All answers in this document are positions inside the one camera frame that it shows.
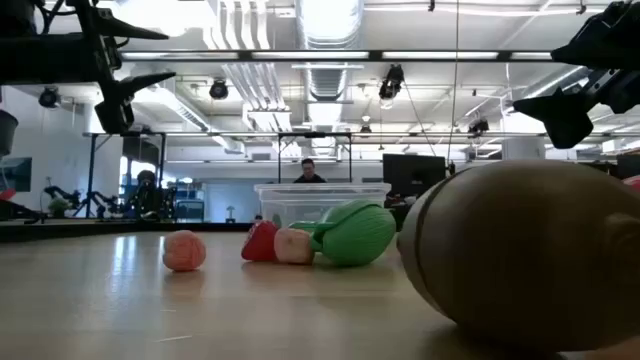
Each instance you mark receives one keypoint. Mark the orange-pink toy peach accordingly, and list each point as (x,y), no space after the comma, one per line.
(184,251)

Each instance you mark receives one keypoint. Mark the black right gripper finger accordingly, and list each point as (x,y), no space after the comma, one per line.
(562,117)
(610,40)

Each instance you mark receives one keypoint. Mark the black table edge rail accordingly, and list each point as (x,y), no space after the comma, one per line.
(100,231)

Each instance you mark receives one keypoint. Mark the green ribbed toy vegetable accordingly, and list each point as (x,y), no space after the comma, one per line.
(357,240)

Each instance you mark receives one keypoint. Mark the clear plastic tupperware container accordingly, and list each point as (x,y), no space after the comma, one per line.
(300,200)

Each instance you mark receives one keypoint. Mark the green potted plant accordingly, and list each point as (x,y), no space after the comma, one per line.
(59,206)

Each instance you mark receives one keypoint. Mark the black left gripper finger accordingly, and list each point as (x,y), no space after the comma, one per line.
(116,112)
(125,30)

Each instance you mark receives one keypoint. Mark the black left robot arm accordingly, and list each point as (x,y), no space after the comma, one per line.
(15,15)

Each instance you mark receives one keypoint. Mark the metal ventilation duct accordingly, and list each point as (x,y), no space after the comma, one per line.
(327,30)

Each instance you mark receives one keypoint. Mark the black hanging pot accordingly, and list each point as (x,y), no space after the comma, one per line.
(7,132)

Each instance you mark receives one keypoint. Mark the person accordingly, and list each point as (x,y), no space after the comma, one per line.
(309,172)

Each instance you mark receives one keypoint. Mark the black background frame stand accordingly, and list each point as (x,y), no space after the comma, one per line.
(91,175)

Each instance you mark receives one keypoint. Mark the brown rounded toy vegetable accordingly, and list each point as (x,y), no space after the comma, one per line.
(525,250)

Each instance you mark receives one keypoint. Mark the black ceiling spotlight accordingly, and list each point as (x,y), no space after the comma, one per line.
(48,98)
(478,127)
(218,90)

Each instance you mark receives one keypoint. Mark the dark wall picture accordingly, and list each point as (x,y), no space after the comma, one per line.
(15,175)

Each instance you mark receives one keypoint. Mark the background black robot arm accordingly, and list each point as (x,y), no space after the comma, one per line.
(100,200)

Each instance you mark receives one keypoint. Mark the black overhead frame bar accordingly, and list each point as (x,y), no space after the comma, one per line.
(245,55)

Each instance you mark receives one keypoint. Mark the red toy strawberry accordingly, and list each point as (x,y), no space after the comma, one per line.
(259,242)

